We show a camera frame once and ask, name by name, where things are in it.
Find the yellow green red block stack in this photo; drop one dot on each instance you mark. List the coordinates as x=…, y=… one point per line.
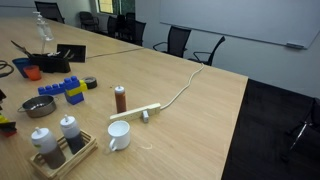
x=6, y=128

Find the blue and yellow block stack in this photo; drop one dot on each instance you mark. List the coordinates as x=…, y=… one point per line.
x=75, y=98

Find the long blue building block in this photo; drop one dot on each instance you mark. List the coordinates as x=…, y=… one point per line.
x=50, y=89

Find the orange cup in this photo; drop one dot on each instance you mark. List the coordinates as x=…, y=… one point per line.
x=32, y=73

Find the metal pot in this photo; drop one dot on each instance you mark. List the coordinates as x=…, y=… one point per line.
x=40, y=108

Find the black utensil bin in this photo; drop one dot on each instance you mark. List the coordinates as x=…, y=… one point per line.
x=53, y=65

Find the clear pump sanitizer bottle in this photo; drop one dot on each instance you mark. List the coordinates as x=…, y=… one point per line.
x=44, y=31

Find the squeeze bottle brown sauce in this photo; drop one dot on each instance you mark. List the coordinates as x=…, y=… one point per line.
x=51, y=153

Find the black flat tablet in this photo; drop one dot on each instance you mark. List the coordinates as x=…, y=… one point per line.
x=75, y=53

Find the squeeze bottle dark sauce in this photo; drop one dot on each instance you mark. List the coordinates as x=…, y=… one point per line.
x=74, y=140

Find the black tape roll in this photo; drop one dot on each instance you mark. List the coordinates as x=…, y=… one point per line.
x=89, y=86

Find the wooden slat crate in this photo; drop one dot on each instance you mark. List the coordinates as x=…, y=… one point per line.
x=71, y=163

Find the black office chair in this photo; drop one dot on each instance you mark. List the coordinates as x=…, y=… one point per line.
x=138, y=31
x=213, y=51
x=176, y=40
x=111, y=25
x=88, y=20
x=50, y=10
x=306, y=140

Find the red-brown sauce bottle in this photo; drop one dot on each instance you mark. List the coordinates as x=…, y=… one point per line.
x=120, y=101

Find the white mug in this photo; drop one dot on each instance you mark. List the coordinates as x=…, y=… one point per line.
x=120, y=136

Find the white power strip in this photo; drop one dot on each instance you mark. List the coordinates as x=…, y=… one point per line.
x=133, y=113

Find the window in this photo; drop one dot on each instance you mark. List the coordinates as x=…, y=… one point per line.
x=110, y=6

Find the white plug adapter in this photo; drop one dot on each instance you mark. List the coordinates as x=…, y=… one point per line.
x=145, y=116

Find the whiteboard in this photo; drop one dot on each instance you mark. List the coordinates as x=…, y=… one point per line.
x=240, y=16

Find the whiteboard eraser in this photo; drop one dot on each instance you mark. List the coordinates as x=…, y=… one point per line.
x=295, y=45

